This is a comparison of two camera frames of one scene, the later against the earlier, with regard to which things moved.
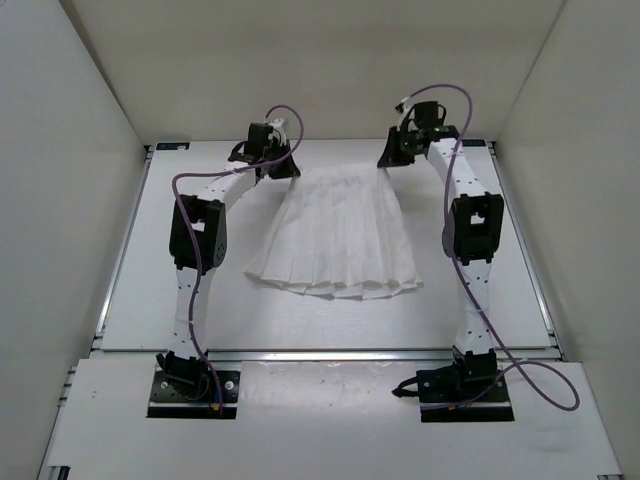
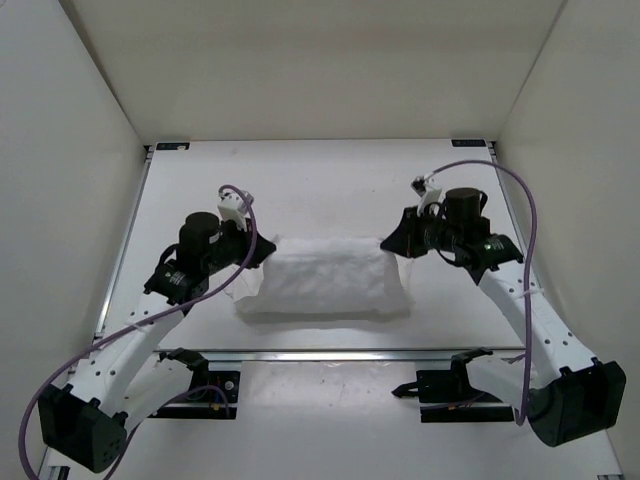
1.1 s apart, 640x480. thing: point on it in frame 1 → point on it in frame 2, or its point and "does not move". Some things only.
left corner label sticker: [172, 145] does not move
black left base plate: [194, 394] does not move
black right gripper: [392, 157] → [405, 241]
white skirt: [339, 231] → [340, 275]
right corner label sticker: [473, 143] does not move
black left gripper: [288, 170] → [263, 247]
